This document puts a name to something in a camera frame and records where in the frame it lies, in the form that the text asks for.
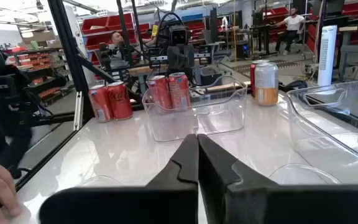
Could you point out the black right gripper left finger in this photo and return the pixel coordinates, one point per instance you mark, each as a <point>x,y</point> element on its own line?
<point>166,205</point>

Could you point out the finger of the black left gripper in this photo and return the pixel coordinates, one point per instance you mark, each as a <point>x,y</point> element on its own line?
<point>188,62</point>
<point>175,62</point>

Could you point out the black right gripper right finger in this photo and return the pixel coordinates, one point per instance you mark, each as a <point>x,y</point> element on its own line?
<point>244,205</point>

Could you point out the red soda can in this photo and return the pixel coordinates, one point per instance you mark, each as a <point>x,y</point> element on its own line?
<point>159,93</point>
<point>98,105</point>
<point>179,91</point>

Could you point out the red Coca-Cola can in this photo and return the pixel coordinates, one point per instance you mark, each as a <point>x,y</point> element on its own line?
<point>121,102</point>
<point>253,81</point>

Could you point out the white and orange soda can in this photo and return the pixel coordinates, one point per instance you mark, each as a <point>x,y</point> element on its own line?
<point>266,87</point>

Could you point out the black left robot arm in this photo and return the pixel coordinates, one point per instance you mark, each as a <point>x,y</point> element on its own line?
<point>163,37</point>

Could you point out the blue storage bin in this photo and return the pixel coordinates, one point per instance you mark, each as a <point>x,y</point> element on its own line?
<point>193,17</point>

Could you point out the person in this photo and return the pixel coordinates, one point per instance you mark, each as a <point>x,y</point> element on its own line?
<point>292,23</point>
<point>117,39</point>

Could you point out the red storage bin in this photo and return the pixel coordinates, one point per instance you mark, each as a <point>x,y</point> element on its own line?
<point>96,40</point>
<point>280,11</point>
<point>354,8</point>
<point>95,25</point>
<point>120,21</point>

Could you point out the clear plastic bin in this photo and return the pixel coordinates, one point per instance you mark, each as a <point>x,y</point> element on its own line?
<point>216,124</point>
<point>337,124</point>

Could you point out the metal shelf rack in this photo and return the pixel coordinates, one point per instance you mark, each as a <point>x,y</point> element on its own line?
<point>36,62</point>

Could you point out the white tower fan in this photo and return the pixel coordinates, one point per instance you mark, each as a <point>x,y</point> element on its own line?
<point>327,56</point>

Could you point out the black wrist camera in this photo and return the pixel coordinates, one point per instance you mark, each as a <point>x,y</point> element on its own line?
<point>178,35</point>

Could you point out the black aluminium table frame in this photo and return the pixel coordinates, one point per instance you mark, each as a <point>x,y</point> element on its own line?
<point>70,62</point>

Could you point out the silver frame bracket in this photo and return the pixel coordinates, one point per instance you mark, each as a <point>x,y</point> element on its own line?
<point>78,109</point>

